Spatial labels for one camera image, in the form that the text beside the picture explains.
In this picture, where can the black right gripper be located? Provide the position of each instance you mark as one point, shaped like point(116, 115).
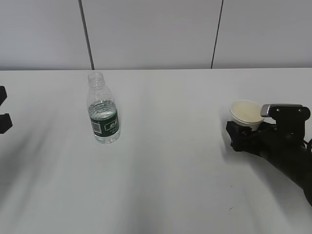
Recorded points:
point(267, 139)

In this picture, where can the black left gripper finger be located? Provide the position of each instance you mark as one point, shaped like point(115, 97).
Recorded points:
point(3, 94)
point(5, 123)

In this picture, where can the white paper cup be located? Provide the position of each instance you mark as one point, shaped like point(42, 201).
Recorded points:
point(246, 113)

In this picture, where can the clear green-label water bottle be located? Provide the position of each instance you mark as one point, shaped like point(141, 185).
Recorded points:
point(102, 109)

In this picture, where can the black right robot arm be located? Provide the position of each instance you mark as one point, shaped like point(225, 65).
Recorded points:
point(293, 160)

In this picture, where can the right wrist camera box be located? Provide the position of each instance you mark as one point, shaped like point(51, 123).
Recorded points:
point(289, 118)

